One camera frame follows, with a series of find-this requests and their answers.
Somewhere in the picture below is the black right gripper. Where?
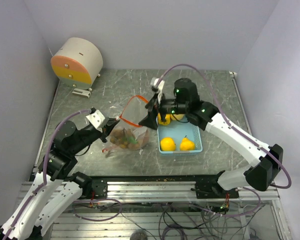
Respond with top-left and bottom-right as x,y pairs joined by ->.
138,91 -> 189,130

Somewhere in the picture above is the brown round fruit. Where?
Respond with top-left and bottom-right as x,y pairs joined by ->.
137,130 -> 150,148

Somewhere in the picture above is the clear orange zip top bag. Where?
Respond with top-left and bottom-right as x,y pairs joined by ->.
102,95 -> 150,153

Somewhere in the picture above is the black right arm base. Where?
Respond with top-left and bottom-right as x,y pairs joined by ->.
190,170 -> 239,199

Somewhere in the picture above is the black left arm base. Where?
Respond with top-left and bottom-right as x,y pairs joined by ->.
69,172 -> 108,200

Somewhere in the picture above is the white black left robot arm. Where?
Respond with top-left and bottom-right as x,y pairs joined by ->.
0,113 -> 120,240

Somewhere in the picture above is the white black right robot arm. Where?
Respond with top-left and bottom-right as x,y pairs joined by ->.
139,77 -> 283,198

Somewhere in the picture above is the yellow bell pepper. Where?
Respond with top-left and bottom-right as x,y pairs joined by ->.
157,113 -> 171,126

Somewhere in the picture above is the orange fruit left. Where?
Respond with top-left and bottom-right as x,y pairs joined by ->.
160,137 -> 176,152

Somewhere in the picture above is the orange fruit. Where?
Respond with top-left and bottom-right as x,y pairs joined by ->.
160,137 -> 176,152
179,136 -> 196,151

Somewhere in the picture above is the yellow lemon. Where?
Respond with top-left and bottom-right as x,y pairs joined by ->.
170,114 -> 185,121

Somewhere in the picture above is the light blue plastic basket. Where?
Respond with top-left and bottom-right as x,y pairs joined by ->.
157,121 -> 203,156

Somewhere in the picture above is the orange fruit right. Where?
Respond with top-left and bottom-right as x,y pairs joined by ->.
179,136 -> 196,151

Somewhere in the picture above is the cream cylindrical drawer box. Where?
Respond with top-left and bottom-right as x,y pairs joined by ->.
50,37 -> 104,90

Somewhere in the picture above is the white corner clip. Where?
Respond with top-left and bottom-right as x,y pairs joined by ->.
229,71 -> 237,79

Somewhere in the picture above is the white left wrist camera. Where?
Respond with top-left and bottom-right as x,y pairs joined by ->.
86,110 -> 109,129

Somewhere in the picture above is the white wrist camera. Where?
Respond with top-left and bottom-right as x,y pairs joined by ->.
86,110 -> 109,129
150,77 -> 165,103

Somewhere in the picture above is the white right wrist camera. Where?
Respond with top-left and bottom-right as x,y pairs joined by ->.
150,77 -> 165,103

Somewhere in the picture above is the small white metal bracket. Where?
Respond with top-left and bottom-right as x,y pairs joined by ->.
72,88 -> 91,99

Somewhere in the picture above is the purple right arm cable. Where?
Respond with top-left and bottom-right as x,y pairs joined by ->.
154,63 -> 292,189

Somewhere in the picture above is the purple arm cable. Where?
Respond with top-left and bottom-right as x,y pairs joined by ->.
154,63 -> 292,189
1,108 -> 93,240

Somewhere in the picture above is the aluminium rail frame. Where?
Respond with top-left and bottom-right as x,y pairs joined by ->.
44,182 -> 284,240

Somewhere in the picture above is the purple floor cable loop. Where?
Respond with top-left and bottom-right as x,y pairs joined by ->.
72,198 -> 125,222

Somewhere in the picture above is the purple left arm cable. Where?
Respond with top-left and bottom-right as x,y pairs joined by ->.
1,108 -> 93,240

